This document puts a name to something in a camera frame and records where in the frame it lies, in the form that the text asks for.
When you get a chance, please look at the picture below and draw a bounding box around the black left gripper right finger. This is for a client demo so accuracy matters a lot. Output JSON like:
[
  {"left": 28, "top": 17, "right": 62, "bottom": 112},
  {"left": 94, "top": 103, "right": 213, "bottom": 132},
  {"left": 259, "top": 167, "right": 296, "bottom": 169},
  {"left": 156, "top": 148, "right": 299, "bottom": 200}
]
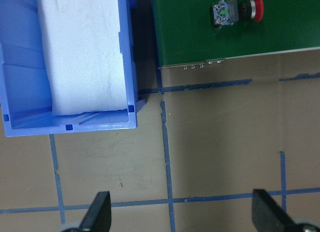
[{"left": 251, "top": 189, "right": 300, "bottom": 232}]

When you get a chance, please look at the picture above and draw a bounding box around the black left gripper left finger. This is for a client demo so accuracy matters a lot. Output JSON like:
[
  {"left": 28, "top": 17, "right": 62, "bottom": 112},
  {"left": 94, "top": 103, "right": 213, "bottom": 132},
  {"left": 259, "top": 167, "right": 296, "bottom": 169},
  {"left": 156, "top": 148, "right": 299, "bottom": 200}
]
[{"left": 79, "top": 191, "right": 112, "bottom": 232}]

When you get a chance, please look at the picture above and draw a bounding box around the red push button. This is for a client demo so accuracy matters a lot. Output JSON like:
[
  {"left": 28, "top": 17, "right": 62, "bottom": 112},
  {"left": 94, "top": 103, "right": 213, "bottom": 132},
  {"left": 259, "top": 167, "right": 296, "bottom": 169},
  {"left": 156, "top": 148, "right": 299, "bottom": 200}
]
[{"left": 211, "top": 0, "right": 265, "bottom": 29}]

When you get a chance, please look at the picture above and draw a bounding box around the blue bin left side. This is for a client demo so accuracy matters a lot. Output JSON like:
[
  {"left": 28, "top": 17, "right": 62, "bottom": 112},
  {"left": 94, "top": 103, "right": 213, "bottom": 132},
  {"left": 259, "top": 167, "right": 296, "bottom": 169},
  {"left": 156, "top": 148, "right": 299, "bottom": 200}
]
[{"left": 0, "top": 0, "right": 145, "bottom": 137}]

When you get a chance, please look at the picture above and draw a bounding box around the white foam pad left bin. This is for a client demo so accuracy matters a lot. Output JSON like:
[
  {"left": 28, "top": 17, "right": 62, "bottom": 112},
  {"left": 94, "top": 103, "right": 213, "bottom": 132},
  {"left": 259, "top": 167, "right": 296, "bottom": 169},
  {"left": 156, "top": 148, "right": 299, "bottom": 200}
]
[{"left": 37, "top": 0, "right": 127, "bottom": 116}]

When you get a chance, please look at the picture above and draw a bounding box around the green conveyor belt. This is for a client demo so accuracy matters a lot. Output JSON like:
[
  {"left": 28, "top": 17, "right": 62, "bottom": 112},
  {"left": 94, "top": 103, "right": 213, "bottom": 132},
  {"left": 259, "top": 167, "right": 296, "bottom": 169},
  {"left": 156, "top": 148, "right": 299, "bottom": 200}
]
[{"left": 151, "top": 0, "right": 320, "bottom": 69}]

